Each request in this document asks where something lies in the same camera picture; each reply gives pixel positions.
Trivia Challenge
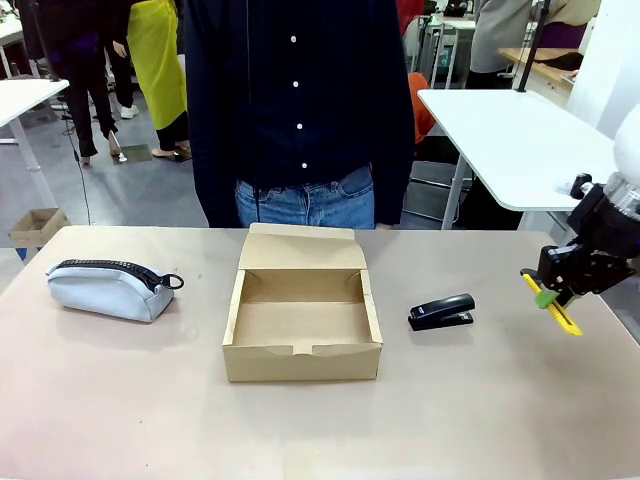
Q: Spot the grey zipper pencil pouch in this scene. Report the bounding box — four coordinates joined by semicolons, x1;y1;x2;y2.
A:
46;258;186;324

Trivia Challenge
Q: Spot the person in beige and purple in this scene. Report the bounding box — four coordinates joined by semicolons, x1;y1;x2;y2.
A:
537;0;602;51

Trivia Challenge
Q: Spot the person in yellow apron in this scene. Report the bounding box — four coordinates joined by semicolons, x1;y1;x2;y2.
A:
106;0;194;162

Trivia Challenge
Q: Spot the person in grey sweater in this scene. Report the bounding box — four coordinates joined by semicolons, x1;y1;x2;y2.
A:
468;0;540;91

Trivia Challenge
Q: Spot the black stapler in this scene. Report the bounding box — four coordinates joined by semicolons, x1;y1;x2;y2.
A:
407;293;476;333

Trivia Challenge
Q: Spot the person in navy shirt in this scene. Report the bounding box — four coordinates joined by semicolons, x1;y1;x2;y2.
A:
182;0;417;231

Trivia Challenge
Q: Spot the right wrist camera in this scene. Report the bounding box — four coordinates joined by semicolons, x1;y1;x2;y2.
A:
555;172;596;201

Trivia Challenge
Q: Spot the open brown cardboard box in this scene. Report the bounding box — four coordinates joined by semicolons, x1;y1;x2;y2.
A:
221;222;384;384

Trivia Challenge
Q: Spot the person in black and purple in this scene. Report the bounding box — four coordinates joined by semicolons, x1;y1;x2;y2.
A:
29;0;126;167

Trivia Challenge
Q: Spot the background desk with equipment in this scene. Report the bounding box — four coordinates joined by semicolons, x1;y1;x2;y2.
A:
412;12;477;90

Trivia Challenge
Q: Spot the black pole with round foot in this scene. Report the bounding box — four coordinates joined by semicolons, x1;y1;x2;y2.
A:
515;0;552;94

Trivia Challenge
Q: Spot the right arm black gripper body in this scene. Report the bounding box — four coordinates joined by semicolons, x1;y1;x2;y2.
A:
564;182;640;297

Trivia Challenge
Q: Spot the thin black floor cable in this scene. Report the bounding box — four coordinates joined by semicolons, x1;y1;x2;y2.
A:
58;97;95;227

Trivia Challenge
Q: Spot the wooden table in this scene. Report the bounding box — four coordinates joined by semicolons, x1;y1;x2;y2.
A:
498;47;584;92

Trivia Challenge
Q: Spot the white table with black pole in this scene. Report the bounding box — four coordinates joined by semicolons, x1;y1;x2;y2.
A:
416;88;617;232

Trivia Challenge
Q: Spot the dark floor plate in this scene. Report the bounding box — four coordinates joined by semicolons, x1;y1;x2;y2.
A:
118;143;154;165

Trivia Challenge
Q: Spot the white table with grey leg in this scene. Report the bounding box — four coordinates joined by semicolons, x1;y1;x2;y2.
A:
0;78;71;211

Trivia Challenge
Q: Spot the orange chair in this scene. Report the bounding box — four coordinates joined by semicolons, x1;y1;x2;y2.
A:
407;71;437;147

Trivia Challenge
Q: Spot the yellow utility knife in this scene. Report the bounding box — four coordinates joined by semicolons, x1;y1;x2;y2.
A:
519;268;584;338

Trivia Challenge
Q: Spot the small cardboard box on floor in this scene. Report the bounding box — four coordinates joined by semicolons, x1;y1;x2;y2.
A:
8;207;72;249

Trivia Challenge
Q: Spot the white panel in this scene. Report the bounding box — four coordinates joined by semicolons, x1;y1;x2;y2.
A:
566;0;640;142

